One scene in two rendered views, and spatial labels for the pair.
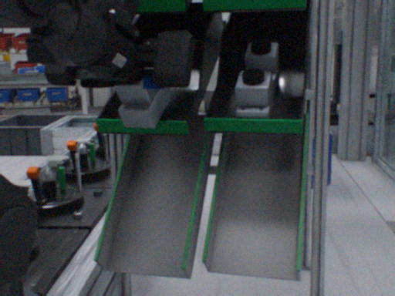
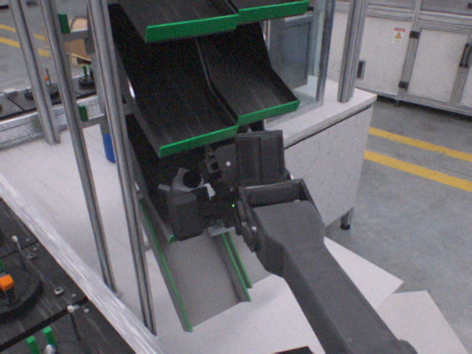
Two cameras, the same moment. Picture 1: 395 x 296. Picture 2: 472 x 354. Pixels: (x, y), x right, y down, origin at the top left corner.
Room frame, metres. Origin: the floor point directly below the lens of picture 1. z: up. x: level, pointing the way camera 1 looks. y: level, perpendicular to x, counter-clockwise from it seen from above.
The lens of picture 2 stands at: (0.29, 0.45, 1.64)
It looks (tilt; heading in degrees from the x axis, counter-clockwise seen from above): 32 degrees down; 312
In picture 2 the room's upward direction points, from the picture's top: straight up
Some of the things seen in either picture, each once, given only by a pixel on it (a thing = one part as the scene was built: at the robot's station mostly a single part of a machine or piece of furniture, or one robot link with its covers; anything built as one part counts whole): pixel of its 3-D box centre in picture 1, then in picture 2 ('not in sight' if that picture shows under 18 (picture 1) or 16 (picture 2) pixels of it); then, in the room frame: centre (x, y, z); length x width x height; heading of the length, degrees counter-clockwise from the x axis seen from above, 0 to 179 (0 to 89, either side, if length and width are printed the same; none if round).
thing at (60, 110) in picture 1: (82, 115); not in sight; (6.16, 1.31, 0.36); 0.60 x 0.40 x 0.15; 95
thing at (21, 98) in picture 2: not in sight; (40, 85); (2.10, -0.31, 1.01); 0.24 x 0.24 x 0.13; 85
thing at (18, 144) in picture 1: (56, 140); not in sight; (2.90, 0.77, 0.73); 0.62 x 0.42 x 0.23; 85
